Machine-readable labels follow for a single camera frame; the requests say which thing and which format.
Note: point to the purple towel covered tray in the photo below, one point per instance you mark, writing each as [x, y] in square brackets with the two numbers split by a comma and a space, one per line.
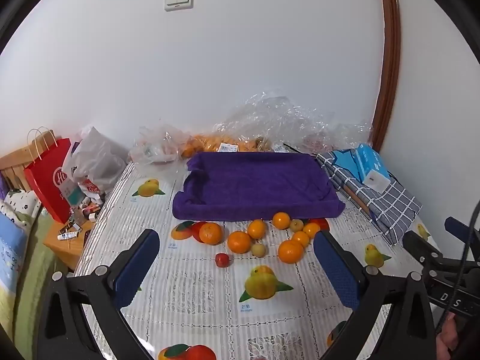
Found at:
[255, 183]

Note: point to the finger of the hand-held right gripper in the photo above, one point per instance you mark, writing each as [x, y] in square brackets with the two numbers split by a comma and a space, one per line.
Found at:
[422, 249]
[459, 228]

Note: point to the orange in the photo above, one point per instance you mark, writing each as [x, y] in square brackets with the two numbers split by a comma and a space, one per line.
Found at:
[257, 228]
[291, 251]
[239, 242]
[210, 233]
[281, 220]
[300, 238]
[311, 229]

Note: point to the blue printed blanket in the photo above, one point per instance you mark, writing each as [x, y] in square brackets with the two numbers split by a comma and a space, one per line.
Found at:
[9, 247]

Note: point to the white printed pillow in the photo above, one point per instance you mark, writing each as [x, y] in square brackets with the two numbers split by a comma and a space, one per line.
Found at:
[18, 206]

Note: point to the green bedsheet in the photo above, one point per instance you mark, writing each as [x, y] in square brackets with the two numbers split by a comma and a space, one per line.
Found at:
[33, 277]

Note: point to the clear bag of red fruit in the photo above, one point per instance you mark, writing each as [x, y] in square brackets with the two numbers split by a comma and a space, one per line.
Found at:
[317, 141]

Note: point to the brown wooden door frame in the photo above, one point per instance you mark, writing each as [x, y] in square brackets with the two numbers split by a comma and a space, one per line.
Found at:
[390, 45]

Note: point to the small red fruit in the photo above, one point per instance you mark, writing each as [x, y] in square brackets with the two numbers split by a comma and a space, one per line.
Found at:
[222, 260]

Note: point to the thin black stick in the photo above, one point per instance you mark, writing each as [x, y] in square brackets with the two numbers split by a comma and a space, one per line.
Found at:
[296, 149]

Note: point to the large clear plastic wrap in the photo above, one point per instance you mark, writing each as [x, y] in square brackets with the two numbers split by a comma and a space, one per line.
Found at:
[285, 116]

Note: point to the wooden headboard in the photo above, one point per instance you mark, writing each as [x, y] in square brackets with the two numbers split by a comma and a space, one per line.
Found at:
[17, 165]

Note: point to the wooden nightstand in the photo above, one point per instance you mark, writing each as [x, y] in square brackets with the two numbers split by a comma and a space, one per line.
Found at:
[62, 251]

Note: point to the clear plastic bag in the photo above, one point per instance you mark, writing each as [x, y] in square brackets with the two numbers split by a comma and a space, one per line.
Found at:
[157, 146]

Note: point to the grey checked folded cloth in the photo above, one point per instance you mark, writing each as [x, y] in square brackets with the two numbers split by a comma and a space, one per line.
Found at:
[393, 210]

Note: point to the fruit printed tablecloth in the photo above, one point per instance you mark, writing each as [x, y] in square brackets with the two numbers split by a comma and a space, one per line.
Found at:
[187, 288]

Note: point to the clear bag of oranges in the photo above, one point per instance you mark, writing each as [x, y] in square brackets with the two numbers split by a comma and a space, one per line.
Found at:
[210, 142]

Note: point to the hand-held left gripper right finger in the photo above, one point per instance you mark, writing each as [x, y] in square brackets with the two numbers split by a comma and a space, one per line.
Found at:
[337, 272]

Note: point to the white plastic bag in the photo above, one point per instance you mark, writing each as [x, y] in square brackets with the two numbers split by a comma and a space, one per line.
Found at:
[97, 161]

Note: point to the person's right hand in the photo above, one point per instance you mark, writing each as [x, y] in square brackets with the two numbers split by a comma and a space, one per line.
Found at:
[446, 341]

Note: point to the wooden stick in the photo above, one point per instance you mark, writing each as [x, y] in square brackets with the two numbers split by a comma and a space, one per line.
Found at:
[356, 197]

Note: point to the teal and white box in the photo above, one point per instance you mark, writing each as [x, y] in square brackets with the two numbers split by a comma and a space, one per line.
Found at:
[71, 193]

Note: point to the small pale green fruit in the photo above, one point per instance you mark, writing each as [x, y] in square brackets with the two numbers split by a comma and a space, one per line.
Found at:
[296, 225]
[258, 249]

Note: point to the blue tissue pack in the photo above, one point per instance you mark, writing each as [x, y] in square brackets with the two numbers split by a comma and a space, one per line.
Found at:
[369, 165]

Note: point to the small white tube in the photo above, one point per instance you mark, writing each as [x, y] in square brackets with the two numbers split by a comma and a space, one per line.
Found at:
[65, 235]

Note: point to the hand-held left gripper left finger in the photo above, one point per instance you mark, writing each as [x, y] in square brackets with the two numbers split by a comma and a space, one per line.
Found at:
[135, 270]

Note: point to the red paper bag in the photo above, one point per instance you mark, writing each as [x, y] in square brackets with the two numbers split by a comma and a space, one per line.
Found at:
[43, 187]

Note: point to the red and white package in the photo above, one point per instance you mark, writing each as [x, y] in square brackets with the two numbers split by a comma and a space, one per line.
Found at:
[88, 187]

